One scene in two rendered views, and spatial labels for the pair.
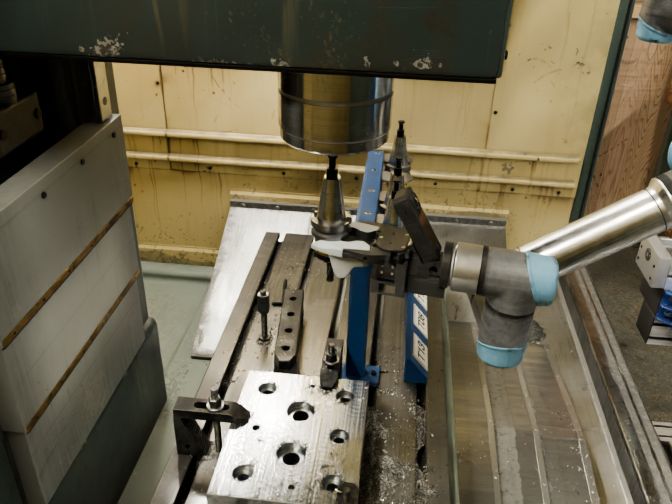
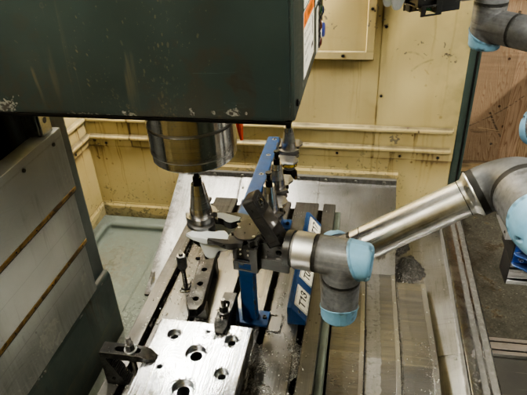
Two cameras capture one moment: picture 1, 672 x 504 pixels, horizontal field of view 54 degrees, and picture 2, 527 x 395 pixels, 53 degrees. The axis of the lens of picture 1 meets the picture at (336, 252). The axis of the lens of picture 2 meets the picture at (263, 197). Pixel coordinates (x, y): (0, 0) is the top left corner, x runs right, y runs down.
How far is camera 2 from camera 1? 0.25 m
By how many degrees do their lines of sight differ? 6
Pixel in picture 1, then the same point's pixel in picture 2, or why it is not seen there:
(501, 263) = (326, 249)
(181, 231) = (143, 193)
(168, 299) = (134, 246)
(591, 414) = (452, 343)
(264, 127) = not seen: hidden behind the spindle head
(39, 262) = not seen: outside the picture
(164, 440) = not seen: hidden behind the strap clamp
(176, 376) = (132, 310)
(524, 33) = (400, 32)
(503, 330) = (333, 299)
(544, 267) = (359, 252)
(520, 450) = (383, 377)
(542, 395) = (411, 329)
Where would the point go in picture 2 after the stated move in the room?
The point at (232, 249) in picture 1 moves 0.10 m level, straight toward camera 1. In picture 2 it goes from (179, 208) to (178, 222)
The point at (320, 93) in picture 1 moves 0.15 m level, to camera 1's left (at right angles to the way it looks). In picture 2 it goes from (169, 130) to (81, 130)
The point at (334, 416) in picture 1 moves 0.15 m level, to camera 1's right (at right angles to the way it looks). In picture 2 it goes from (220, 357) to (286, 360)
